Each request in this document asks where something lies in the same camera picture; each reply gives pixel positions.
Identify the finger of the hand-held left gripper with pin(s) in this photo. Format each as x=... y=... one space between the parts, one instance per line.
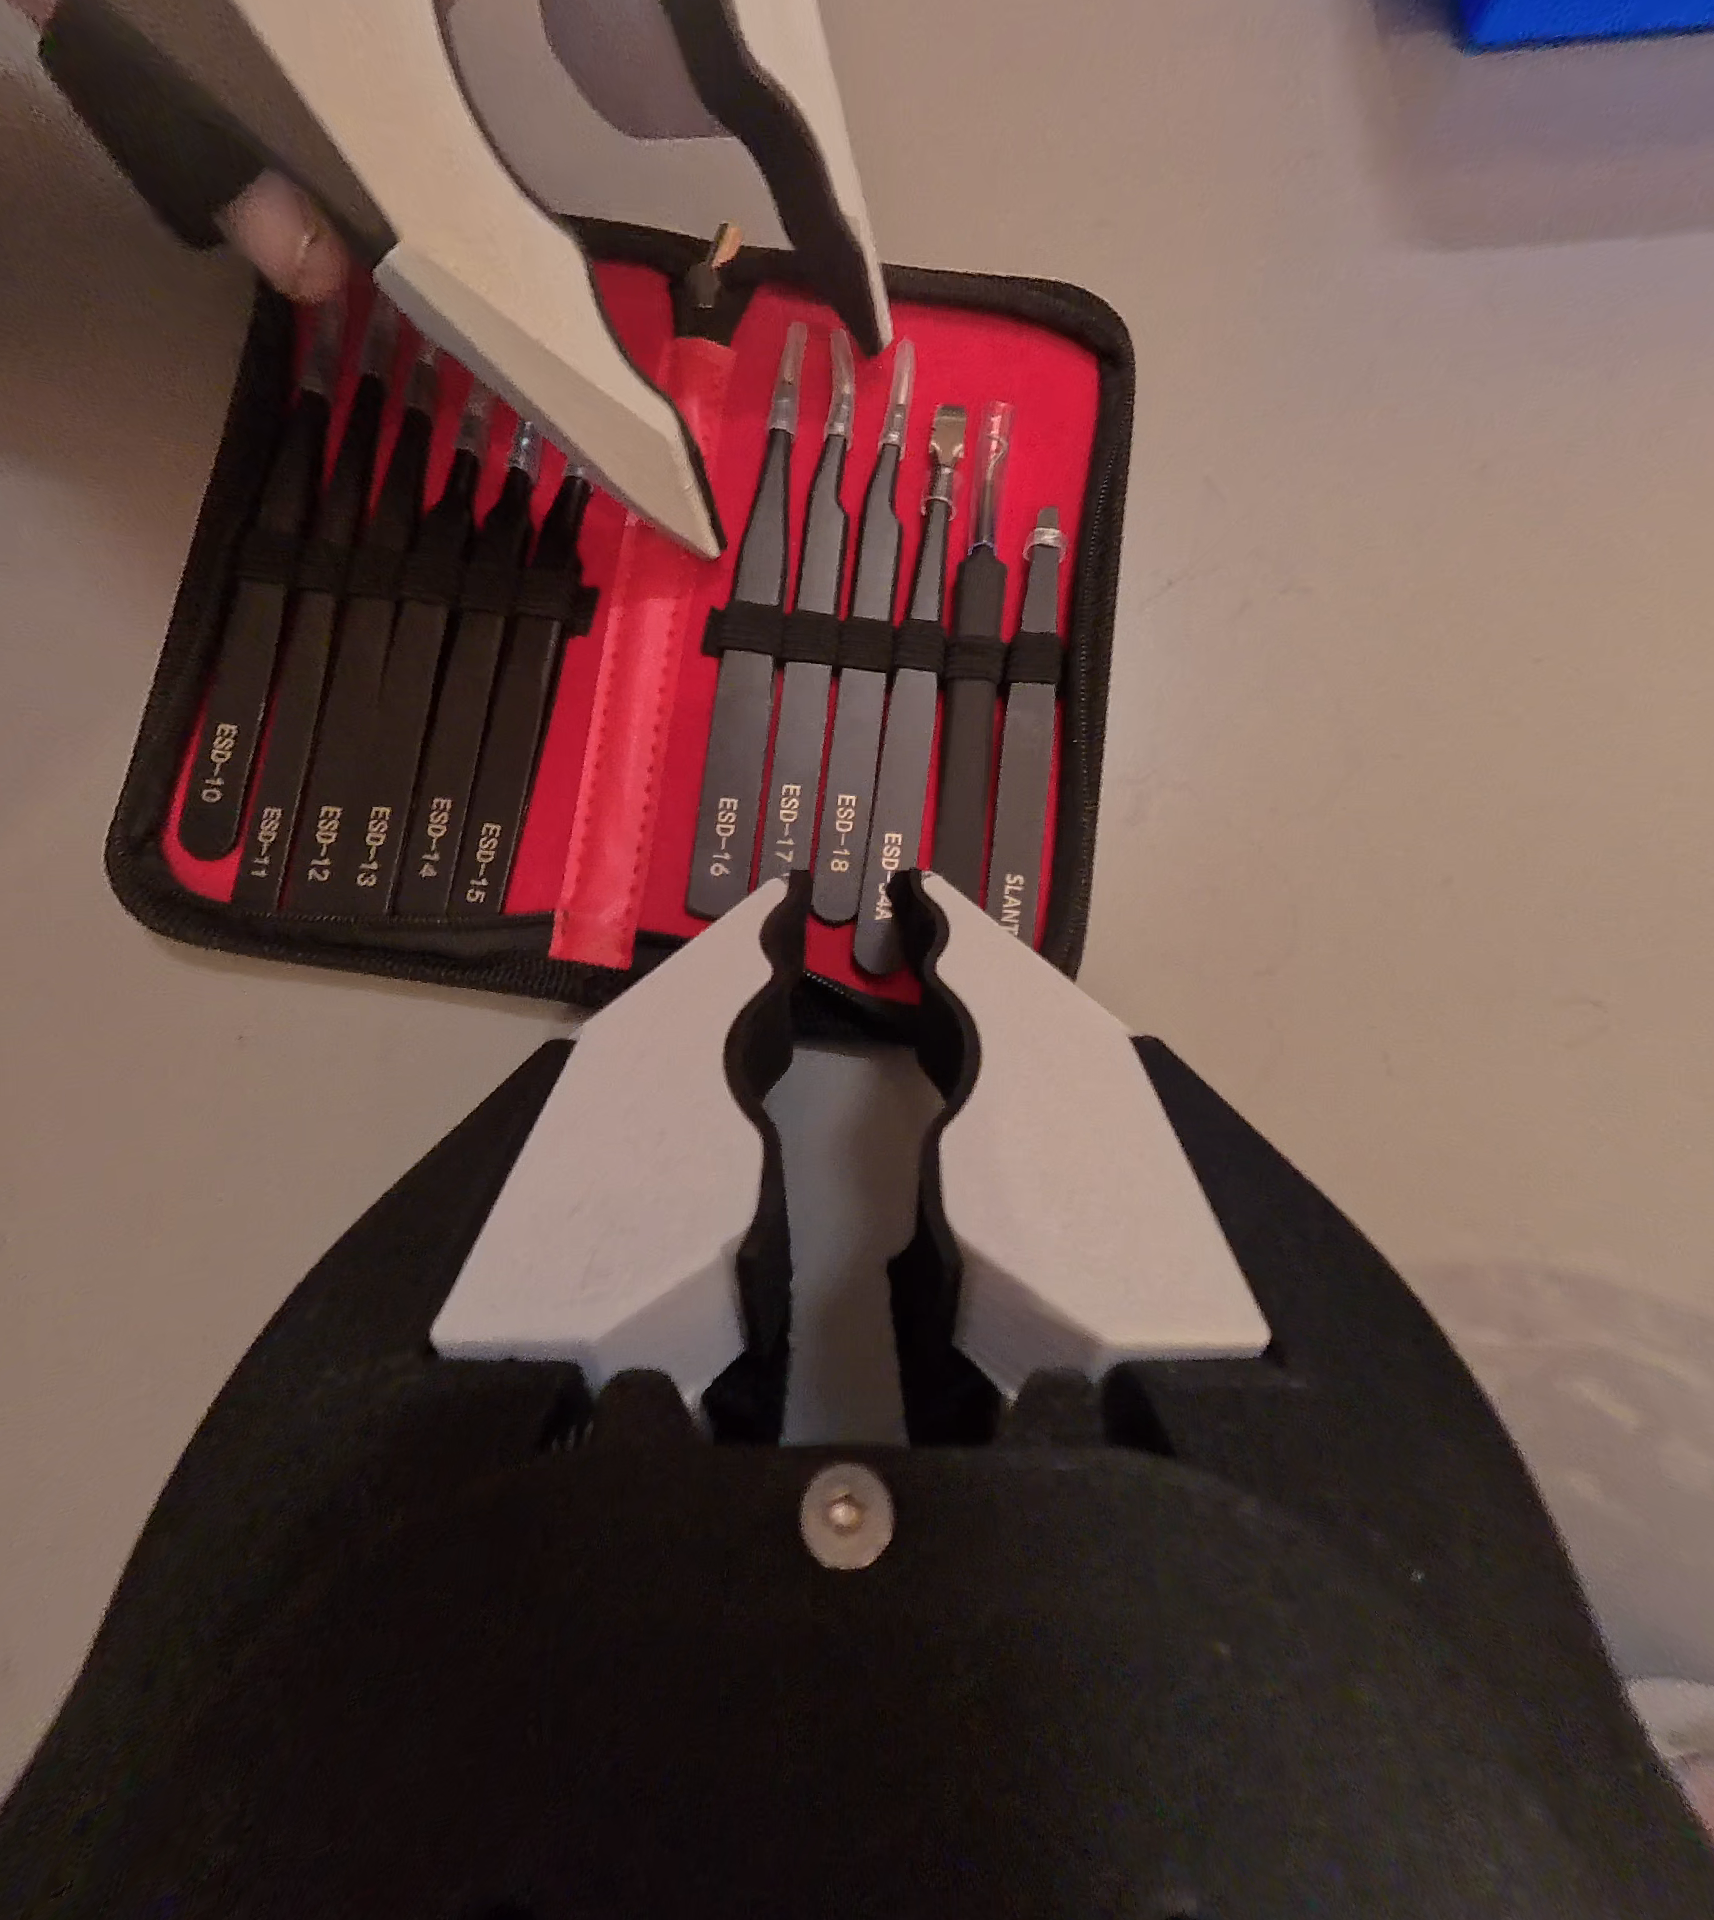
x=799 y=120
x=468 y=210

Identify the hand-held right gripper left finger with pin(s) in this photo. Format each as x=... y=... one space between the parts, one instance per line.
x=602 y=1201

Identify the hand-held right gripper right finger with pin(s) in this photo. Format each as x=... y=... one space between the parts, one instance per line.
x=1098 y=1201

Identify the black red tweezers case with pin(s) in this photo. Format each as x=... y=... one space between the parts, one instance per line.
x=632 y=751

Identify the set of black tweezers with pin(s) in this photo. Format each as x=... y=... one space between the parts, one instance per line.
x=348 y=720

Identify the black pointed tweezers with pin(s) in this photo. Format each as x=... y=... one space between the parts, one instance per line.
x=865 y=646

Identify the black flat-tip tweezers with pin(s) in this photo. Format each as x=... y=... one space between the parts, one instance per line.
x=925 y=676

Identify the person's left hand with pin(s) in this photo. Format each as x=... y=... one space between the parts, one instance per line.
x=294 y=235

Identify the clear maze ball toy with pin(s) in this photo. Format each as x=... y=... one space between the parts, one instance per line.
x=1639 y=1561

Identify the blue storage bin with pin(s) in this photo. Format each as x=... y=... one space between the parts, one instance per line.
x=1639 y=17

